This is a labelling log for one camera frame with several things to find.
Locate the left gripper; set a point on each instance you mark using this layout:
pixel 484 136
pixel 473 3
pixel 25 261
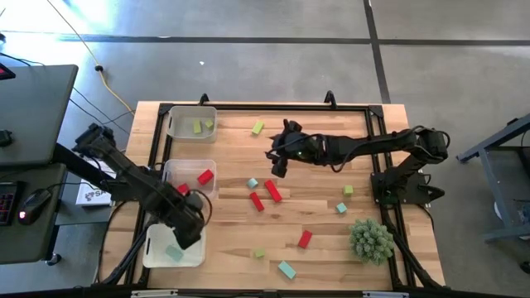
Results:
pixel 188 227

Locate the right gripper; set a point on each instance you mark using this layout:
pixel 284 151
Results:
pixel 298 147

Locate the long teal block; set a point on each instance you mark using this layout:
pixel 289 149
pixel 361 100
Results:
pixel 287 269
pixel 174 253

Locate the long green block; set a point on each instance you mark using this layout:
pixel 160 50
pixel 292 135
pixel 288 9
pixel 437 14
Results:
pixel 197 126
pixel 258 127

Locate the long red block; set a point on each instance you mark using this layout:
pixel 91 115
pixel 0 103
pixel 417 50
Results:
pixel 273 190
pixel 256 201

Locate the small teal block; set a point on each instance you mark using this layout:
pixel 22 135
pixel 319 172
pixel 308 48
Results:
pixel 341 208
pixel 252 183

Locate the small green block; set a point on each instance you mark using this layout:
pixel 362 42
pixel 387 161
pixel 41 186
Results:
pixel 259 253
pixel 209 123
pixel 348 190

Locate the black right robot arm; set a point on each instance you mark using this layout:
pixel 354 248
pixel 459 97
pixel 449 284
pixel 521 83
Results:
pixel 372 142

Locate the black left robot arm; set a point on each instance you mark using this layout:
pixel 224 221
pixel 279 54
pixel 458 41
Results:
pixel 124 165

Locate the clear plastic bin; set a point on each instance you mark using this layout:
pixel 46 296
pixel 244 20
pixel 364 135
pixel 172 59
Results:
pixel 157 252
pixel 182 132
pixel 186 169

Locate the black table clamp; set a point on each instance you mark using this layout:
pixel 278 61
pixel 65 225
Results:
pixel 330 98
pixel 203 99

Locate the white printed box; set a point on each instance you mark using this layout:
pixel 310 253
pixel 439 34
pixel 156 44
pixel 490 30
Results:
pixel 93 196

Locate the green artificial plant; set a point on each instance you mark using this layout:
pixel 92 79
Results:
pixel 372 242

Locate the black desk caster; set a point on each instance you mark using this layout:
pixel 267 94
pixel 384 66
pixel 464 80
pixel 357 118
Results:
pixel 54 260

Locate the black computer mouse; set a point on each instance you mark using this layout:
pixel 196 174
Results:
pixel 33 205

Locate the grey desk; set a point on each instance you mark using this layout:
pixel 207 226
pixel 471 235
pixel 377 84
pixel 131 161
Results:
pixel 37 116
pixel 25 244

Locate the black keyboard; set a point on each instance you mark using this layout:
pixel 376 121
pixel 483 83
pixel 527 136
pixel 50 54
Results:
pixel 6 203

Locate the blue-grey metal cart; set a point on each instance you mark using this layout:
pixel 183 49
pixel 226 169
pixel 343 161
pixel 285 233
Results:
pixel 497 138

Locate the small black desk device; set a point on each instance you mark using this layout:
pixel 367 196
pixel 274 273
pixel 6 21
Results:
pixel 5 72

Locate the black aluminium table frame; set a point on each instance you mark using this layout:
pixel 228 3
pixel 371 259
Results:
pixel 248 107

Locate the white bracket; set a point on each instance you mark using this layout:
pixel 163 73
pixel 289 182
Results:
pixel 385 294
pixel 154 294

